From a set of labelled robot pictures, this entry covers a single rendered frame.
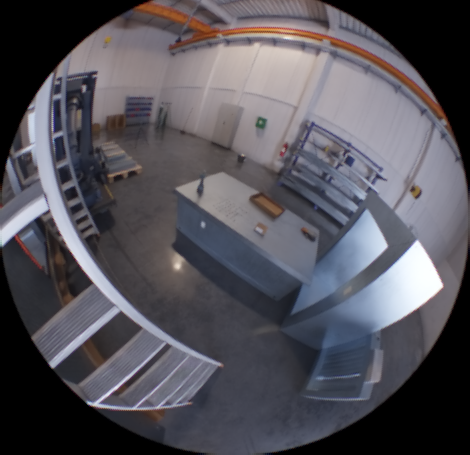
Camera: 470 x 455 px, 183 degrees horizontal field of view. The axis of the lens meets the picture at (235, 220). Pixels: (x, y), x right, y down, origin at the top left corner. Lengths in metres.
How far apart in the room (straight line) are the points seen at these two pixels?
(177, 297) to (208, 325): 0.43
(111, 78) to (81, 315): 11.68
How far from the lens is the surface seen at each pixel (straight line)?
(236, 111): 6.59
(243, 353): 1.66
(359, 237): 2.04
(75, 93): 2.14
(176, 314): 1.59
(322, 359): 2.19
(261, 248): 1.33
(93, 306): 0.36
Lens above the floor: 1.56
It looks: 38 degrees down
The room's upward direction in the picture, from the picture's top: 22 degrees clockwise
